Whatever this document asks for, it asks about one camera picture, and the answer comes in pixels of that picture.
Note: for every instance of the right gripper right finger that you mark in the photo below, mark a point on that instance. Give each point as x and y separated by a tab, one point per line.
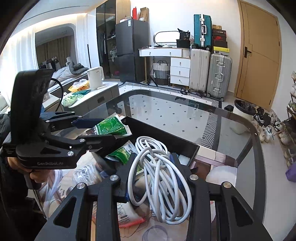
235	220

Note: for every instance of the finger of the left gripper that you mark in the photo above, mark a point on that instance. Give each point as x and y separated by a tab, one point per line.
88	142
67	119

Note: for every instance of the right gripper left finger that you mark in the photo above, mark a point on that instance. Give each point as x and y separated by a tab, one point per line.
72	219

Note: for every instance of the green medicine sachet pack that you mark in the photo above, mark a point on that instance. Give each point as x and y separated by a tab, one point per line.
112	125

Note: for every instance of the red white sachet pack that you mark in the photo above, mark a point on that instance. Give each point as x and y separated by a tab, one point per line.
127	216

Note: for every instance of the person's left hand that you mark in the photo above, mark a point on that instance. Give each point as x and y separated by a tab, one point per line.
39	176

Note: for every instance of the grey side cabinet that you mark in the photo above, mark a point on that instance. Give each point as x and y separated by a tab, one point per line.
86	102

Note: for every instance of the black cardboard box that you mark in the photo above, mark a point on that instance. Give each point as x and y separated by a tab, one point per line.
138	128

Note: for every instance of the white electric kettle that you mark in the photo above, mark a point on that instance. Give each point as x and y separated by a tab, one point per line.
95	77

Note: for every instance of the purple paper bag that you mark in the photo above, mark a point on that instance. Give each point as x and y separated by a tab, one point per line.
291	174

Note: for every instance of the woven laundry basket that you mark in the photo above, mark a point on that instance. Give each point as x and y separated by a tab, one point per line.
161	70

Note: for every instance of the black refrigerator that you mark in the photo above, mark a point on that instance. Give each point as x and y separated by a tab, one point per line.
131	35

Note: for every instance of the shoe rack with shoes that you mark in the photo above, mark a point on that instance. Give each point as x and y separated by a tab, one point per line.
287	135

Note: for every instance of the white trash bin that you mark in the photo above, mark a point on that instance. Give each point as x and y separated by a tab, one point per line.
245	110

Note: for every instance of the white drawer desk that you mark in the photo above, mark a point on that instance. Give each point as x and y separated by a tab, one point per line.
177	58

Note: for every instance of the oval desk mirror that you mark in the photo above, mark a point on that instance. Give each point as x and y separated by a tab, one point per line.
166	38

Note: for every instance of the white suitcase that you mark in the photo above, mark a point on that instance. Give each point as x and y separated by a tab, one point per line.
199	69

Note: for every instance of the silver aluminium suitcase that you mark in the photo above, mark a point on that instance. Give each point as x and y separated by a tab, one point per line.
219	76

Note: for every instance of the wooden door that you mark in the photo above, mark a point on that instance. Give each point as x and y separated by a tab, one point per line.
260	55

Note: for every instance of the stacked shoe boxes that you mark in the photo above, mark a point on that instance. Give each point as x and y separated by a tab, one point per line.
219	41

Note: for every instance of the teal suitcase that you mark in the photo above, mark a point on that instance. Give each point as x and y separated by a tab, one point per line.
203	31

